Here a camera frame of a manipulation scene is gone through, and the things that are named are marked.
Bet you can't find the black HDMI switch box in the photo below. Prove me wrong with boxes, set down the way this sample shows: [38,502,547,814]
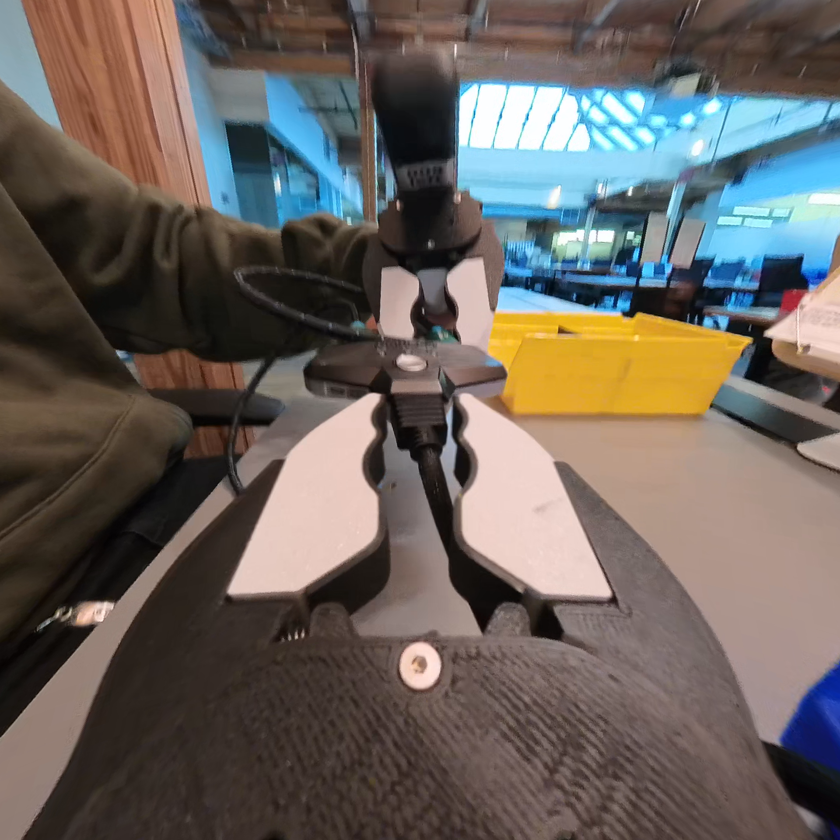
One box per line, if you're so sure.
[304,338,508,401]

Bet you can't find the grey desk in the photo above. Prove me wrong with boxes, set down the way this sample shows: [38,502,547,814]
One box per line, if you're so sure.
[0,348,840,840]

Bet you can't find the blue plastic bin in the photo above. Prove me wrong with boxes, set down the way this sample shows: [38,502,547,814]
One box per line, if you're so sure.
[780,661,840,777]

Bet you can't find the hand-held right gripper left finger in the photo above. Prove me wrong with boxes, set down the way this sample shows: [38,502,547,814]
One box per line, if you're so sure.
[226,392,391,614]

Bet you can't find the person's olive hoodie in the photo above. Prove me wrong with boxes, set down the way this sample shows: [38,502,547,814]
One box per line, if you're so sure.
[0,82,196,651]

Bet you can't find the person's black pants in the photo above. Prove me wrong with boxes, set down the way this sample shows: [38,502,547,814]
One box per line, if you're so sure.
[0,456,232,732]

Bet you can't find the white stand base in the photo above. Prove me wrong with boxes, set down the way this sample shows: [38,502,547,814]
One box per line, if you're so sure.
[796,432,840,472]

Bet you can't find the yellow plastic bin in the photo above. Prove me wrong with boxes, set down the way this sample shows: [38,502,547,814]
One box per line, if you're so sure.
[489,310,753,416]

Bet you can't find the wooden sheet holder board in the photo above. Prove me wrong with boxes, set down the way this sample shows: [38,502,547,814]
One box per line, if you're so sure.
[770,236,840,383]

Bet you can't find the black switch pigtail cable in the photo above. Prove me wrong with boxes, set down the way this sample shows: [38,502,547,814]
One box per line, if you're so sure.
[389,386,462,547]

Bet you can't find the wooden pillar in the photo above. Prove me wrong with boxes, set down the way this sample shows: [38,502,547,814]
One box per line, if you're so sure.
[21,0,256,457]

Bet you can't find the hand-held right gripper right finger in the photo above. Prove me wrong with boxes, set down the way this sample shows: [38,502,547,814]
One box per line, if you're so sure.
[451,392,614,611]

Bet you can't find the braided cable green plug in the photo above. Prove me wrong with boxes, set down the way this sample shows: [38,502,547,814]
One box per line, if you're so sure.
[226,264,383,497]

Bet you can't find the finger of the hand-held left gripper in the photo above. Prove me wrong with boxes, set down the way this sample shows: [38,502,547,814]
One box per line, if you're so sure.
[379,266,422,343]
[445,257,496,355]

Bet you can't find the person's left forearm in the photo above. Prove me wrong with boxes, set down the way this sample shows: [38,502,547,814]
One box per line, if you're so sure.
[85,197,382,363]

